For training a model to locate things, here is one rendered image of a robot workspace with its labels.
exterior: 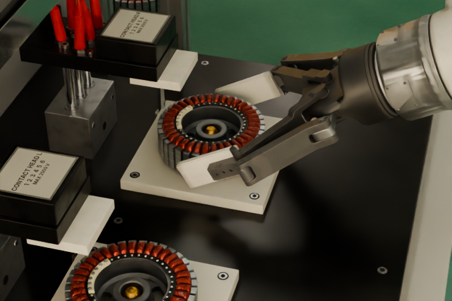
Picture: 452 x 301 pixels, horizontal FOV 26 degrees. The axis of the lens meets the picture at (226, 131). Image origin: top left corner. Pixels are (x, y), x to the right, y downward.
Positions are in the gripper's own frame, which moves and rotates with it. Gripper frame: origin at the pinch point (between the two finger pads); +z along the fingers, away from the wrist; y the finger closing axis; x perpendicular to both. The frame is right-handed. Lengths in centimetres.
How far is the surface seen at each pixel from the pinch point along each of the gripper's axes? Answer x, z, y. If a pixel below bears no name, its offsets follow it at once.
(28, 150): -14.9, 2.4, 21.6
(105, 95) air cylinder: -7.7, 9.6, -1.2
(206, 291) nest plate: 4.5, -3.5, 20.1
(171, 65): -8.8, -0.2, 0.1
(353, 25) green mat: 9.2, -5.6, -35.4
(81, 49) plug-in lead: -14.8, 6.0, 2.8
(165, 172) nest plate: 0.1, 4.1, 5.0
